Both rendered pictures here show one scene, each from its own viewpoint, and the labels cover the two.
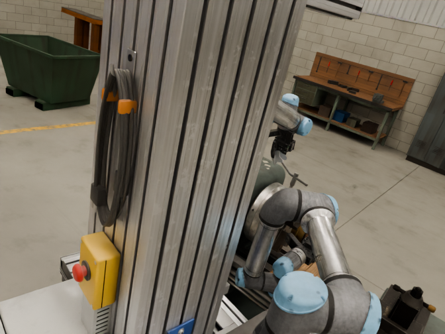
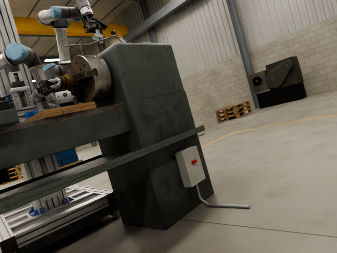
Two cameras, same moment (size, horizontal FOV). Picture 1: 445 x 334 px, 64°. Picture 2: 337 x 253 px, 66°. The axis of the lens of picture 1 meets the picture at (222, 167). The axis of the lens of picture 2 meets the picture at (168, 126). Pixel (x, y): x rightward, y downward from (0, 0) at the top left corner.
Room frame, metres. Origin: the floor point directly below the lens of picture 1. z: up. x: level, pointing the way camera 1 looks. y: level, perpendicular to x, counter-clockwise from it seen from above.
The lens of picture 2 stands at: (2.18, -1.94, 0.70)
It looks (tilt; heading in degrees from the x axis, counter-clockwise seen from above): 2 degrees down; 99
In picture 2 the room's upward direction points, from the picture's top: 16 degrees counter-clockwise
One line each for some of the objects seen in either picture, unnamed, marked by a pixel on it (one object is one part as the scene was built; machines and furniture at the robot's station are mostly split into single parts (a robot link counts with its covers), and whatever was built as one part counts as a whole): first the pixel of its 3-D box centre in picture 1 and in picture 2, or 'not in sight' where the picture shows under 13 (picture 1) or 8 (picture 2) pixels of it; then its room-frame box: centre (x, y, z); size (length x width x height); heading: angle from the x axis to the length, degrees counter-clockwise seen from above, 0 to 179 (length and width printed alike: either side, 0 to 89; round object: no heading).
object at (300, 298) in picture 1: (298, 303); not in sight; (0.69, -0.26, 1.33); 0.13 x 0.12 x 0.14; 96
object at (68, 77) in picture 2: (302, 234); (66, 82); (1.42, -0.43, 1.08); 0.09 x 0.09 x 0.09; 56
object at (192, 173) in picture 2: not in sight; (213, 176); (2.11, -0.17, 0.22); 0.42 x 0.18 x 0.44; 146
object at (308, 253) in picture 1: (306, 251); (46, 88); (1.28, -0.44, 1.08); 0.12 x 0.09 x 0.08; 145
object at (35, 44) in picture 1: (49, 72); not in sight; (5.38, 2.95, 0.43); 1.34 x 0.94 x 0.85; 66
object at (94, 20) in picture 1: (83, 34); not in sight; (9.30, 4.23, 0.50); 1.61 x 0.44 x 1.00; 54
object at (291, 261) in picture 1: (286, 266); (39, 94); (1.16, -0.34, 1.08); 0.11 x 0.08 x 0.09; 145
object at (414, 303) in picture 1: (413, 297); not in sight; (1.07, -0.80, 1.14); 0.08 x 0.08 x 0.03
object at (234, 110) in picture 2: not in sight; (233, 111); (3.16, 7.70, 0.22); 1.25 x 0.86 x 0.44; 57
